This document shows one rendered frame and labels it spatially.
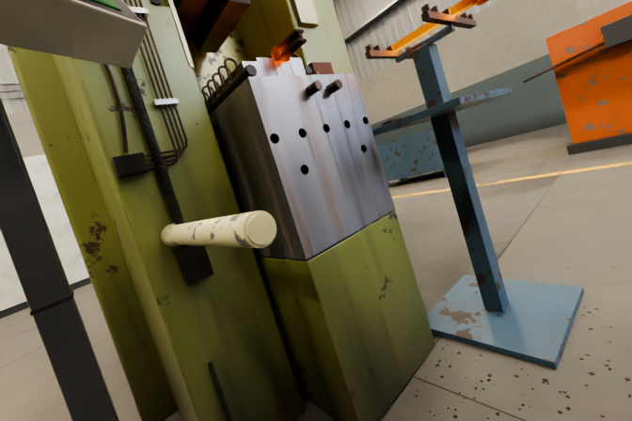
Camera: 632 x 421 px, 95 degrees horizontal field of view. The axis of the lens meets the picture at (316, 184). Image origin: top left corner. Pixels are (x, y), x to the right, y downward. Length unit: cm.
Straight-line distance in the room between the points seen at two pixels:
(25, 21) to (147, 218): 42
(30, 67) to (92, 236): 57
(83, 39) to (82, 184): 73
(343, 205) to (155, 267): 48
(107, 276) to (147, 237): 46
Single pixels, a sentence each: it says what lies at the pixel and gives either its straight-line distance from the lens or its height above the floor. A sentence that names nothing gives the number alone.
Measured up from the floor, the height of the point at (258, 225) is 63.
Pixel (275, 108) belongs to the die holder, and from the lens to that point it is 72.
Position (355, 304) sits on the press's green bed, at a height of 30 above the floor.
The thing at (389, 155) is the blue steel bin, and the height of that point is 52.
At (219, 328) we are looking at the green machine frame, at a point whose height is 36.
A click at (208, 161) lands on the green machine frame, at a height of 77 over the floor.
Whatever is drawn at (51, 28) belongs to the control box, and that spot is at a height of 94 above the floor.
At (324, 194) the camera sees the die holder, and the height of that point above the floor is 60.
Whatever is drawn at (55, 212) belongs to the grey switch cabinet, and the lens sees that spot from 593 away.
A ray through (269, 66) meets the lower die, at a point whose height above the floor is 97.
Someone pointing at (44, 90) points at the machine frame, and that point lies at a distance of 130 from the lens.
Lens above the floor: 67
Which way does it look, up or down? 3 degrees down
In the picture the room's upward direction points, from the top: 17 degrees counter-clockwise
